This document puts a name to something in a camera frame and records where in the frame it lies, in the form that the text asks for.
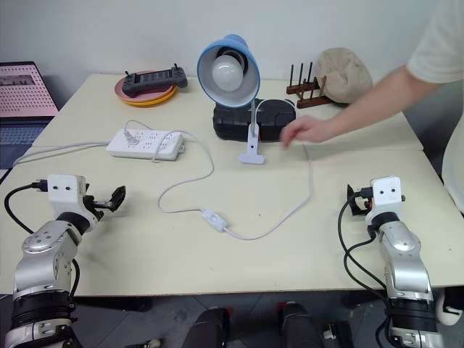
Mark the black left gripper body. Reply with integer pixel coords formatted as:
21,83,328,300
83,195,113,220

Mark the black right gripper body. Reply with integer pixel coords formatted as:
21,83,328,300
353,187,375,217

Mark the blue desk lamp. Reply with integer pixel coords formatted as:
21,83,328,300
196,34,271,166

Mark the person's bare hand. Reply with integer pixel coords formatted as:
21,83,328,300
281,116,329,149

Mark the white power strip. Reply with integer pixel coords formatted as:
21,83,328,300
106,128,186,162

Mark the yellow plate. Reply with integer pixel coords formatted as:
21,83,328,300
121,88,178,107

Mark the pink plate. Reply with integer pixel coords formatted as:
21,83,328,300
114,70,178,103

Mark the brown wooden peg rack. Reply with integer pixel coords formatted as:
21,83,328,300
285,61,333,109

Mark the black plastic case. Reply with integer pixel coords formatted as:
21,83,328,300
212,97,297,143

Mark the dark grey handheld game console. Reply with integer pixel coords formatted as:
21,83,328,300
121,64,189,98

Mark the beige cloth hat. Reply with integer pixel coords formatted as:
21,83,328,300
312,47,374,107

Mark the dark rounded shape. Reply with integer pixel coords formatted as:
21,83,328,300
180,307,231,348
276,301,324,348

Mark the laptop with pink screen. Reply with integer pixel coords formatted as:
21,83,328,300
0,61,59,170

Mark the white light bulb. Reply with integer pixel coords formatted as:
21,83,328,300
211,54,249,93

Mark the cream t-shirt sleeve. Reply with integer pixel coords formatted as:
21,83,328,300
407,0,464,85

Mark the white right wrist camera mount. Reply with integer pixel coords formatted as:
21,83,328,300
365,176,404,219

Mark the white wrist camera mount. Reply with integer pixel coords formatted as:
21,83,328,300
47,173,90,215
365,176,404,219

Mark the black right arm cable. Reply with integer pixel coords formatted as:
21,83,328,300
338,199,393,309

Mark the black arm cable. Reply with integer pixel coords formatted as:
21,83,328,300
338,199,393,309
4,179,50,235

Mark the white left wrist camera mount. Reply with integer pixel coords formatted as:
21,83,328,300
47,173,90,215

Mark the white lamp cord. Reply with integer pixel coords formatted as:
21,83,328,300
124,120,315,241

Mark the white power strip cable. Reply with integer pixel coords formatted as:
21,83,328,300
12,139,114,167

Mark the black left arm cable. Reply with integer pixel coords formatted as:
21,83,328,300
4,179,50,235

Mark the white inline cord switch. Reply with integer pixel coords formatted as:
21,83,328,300
200,209,228,232

